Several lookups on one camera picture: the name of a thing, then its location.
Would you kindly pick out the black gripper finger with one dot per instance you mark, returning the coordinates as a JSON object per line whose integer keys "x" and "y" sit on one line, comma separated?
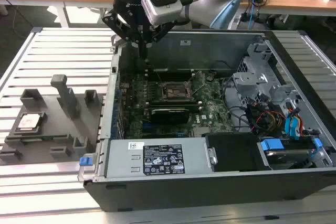
{"x": 157, "y": 33}
{"x": 118, "y": 27}

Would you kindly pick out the silver CPU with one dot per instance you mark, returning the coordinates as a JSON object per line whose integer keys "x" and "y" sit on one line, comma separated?
{"x": 29, "y": 122}

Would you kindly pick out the CPU socket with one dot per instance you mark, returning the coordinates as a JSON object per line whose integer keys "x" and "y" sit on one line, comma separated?
{"x": 174, "y": 91}

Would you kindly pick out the white label sticker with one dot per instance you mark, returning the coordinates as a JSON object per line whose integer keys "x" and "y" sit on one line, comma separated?
{"x": 185, "y": 42}

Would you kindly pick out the black RAM slot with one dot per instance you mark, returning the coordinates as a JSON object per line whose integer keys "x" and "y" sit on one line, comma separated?
{"x": 197, "y": 100}
{"x": 170, "y": 73}
{"x": 197, "y": 103}
{"x": 170, "y": 70}
{"x": 197, "y": 108}
{"x": 170, "y": 76}

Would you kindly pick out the coin battery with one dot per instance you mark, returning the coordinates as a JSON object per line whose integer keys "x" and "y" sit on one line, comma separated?
{"x": 209, "y": 77}

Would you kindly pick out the green motherboard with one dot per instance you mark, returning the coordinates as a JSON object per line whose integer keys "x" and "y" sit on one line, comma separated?
{"x": 212, "y": 95}

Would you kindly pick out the black graphics card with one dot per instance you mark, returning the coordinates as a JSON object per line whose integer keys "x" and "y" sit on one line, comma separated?
{"x": 170, "y": 116}

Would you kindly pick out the metal drive cage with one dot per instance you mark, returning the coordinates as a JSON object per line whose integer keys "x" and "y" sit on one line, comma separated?
{"x": 252, "y": 82}

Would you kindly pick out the grey parts rack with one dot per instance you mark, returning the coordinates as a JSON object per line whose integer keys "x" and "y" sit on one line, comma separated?
{"x": 52, "y": 129}

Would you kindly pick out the green RAM stick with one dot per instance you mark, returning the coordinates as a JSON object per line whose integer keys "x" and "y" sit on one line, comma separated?
{"x": 50, "y": 137}

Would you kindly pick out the silver power supply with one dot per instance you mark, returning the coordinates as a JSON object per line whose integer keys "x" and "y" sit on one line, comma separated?
{"x": 120, "y": 161}

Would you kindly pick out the blue case latch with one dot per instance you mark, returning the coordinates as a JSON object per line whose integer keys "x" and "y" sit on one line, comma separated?
{"x": 85, "y": 162}

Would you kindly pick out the black PC case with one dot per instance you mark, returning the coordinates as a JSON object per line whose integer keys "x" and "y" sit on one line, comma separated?
{"x": 183, "y": 195}

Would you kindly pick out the hard disk in blue carrier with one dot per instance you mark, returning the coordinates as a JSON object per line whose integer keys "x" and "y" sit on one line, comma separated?
{"x": 283, "y": 157}

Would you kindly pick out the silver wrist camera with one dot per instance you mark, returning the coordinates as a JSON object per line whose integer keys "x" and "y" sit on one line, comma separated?
{"x": 162, "y": 14}

